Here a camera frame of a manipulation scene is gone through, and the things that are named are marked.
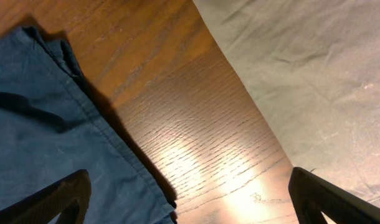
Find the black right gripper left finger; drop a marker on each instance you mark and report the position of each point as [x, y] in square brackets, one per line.
[67, 200]

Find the khaki beige shorts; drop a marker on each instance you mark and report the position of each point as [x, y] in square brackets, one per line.
[312, 67]

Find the navy blue shorts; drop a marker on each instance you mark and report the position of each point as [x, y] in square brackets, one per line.
[50, 128]

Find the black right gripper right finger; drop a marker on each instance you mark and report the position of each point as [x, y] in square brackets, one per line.
[314, 198]

